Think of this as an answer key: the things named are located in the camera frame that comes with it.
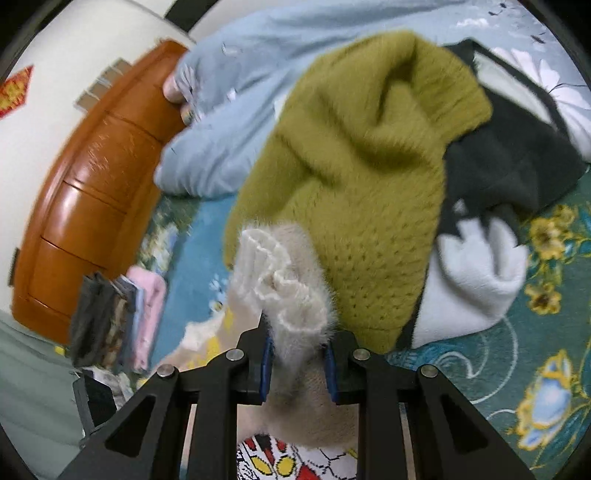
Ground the person's grey-green clothing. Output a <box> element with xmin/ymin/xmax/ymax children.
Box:
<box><xmin>0</xmin><ymin>309</ymin><xmax>93</xmax><ymax>480</ymax></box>

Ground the pink floral pillow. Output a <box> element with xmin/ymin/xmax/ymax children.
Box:
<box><xmin>163</xmin><ymin>71</ymin><xmax>186</xmax><ymax>106</ymax></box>

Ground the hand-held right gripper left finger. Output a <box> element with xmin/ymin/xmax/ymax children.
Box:
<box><xmin>58</xmin><ymin>311</ymin><xmax>278</xmax><ymax>480</ymax></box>

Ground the white printed garment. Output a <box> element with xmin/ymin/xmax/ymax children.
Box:
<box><xmin>235</xmin><ymin>436</ymin><xmax>358</xmax><ymax>480</ymax></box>

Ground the beige fuzzy sweater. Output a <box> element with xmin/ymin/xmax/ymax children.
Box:
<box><xmin>159</xmin><ymin>222</ymin><xmax>361</xmax><ymax>450</ymax></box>

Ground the light blue floral duvet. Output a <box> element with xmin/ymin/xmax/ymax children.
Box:
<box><xmin>154</xmin><ymin>0</ymin><xmax>591</xmax><ymax>199</ymax></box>

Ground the white fleece garment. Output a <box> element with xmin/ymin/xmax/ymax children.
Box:
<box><xmin>412</xmin><ymin>217</ymin><xmax>528</xmax><ymax>349</ymax></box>

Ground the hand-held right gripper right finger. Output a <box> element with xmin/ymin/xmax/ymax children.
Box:
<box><xmin>323</xmin><ymin>330</ymin><xmax>536</xmax><ymax>480</ymax></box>

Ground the folded grey garment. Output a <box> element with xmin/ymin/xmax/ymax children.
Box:
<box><xmin>69</xmin><ymin>272</ymin><xmax>114</xmax><ymax>367</ymax></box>

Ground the red wall decoration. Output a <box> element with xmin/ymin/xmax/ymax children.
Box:
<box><xmin>0</xmin><ymin>65</ymin><xmax>35</xmax><ymax>121</ymax></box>

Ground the olive green knit sweater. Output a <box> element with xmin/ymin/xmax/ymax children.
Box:
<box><xmin>223</xmin><ymin>31</ymin><xmax>492</xmax><ymax>355</ymax></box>

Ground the folded brown patterned garment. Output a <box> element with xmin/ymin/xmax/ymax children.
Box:
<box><xmin>107</xmin><ymin>279</ymin><xmax>130</xmax><ymax>365</ymax></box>

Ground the wooden headboard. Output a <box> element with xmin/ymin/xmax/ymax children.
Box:
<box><xmin>11</xmin><ymin>39</ymin><xmax>197</xmax><ymax>344</ymax></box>

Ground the folded light blue garment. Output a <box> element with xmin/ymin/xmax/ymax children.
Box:
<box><xmin>121</xmin><ymin>276</ymin><xmax>141</xmax><ymax>365</ymax></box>

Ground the folded pink garment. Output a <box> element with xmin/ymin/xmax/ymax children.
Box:
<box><xmin>127</xmin><ymin>267</ymin><xmax>167</xmax><ymax>372</ymax></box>

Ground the dark green fleece garment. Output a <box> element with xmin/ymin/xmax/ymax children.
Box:
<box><xmin>399</xmin><ymin>39</ymin><xmax>586</xmax><ymax>349</ymax></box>

